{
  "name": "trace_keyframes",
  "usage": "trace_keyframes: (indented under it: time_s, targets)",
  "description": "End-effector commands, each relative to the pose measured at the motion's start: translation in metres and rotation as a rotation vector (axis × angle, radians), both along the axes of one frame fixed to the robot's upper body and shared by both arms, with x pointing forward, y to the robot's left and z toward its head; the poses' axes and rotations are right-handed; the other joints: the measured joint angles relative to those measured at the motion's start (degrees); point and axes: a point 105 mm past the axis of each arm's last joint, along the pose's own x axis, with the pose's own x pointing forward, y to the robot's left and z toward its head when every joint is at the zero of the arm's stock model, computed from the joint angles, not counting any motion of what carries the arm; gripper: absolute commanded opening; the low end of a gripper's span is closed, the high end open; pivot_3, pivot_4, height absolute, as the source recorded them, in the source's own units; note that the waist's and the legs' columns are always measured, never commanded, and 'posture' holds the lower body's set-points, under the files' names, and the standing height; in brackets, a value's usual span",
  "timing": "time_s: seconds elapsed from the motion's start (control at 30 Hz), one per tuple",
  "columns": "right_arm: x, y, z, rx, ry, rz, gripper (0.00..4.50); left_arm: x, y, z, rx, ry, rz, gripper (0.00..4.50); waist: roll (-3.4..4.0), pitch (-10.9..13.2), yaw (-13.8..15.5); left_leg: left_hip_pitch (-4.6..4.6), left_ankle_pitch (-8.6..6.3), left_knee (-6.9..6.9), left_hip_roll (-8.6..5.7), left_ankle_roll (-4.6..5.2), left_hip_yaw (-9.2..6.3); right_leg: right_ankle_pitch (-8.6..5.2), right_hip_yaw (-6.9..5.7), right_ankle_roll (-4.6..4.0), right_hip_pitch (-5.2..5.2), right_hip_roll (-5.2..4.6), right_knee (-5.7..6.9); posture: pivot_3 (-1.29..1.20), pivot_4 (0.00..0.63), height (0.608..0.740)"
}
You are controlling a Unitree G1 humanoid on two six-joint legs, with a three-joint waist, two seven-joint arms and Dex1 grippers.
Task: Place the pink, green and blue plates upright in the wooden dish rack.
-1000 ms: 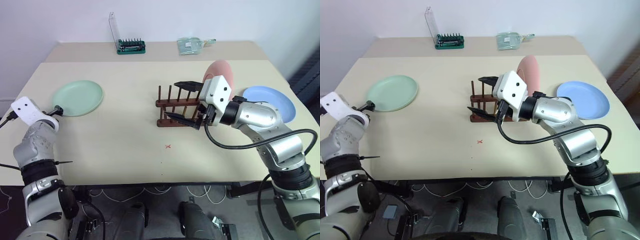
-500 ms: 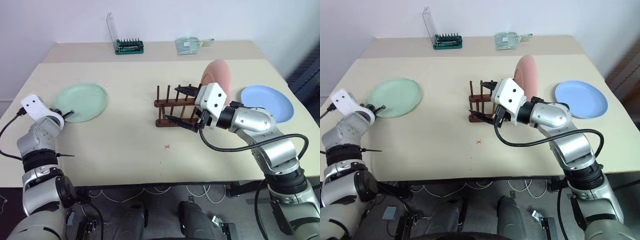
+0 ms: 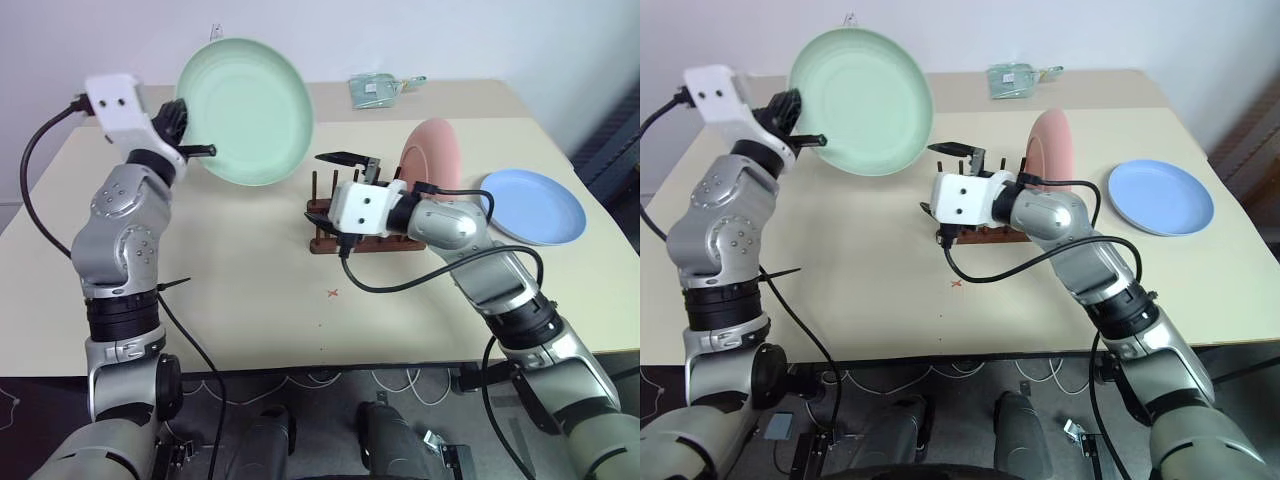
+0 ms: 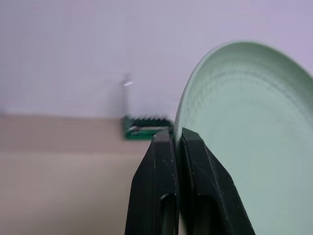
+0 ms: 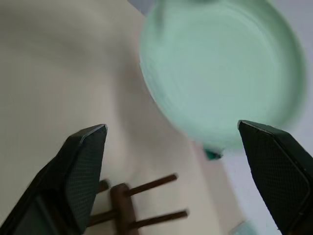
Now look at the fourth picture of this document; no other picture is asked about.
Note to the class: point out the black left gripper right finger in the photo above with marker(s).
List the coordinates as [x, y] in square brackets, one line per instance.
[215, 191]

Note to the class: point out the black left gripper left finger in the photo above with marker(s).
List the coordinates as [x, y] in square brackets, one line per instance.
[149, 186]

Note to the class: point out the green plate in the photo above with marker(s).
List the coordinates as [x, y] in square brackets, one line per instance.
[256, 122]

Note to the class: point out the green dish rack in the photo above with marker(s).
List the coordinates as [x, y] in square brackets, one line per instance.
[143, 127]

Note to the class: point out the clear upright rod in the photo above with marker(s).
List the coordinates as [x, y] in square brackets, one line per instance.
[126, 98]

